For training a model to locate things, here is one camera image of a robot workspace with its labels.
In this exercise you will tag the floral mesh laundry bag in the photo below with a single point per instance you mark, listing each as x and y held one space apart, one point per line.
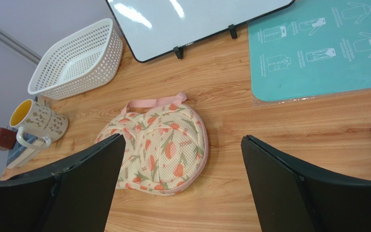
166 145

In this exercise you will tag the teal folding board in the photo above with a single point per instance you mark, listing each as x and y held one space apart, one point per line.
311 48

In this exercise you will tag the small red-brown cube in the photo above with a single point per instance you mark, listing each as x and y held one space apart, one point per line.
7 139

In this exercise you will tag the white dry-erase board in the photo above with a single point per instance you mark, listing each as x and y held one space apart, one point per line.
154 28

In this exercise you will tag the white plastic perforated basket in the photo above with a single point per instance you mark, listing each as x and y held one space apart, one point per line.
83 61

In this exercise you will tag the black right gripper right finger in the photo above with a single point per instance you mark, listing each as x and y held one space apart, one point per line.
292 195

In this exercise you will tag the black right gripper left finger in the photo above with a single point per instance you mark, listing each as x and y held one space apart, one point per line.
73 194

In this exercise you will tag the floral cream mug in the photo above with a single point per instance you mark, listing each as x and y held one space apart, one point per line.
38 120

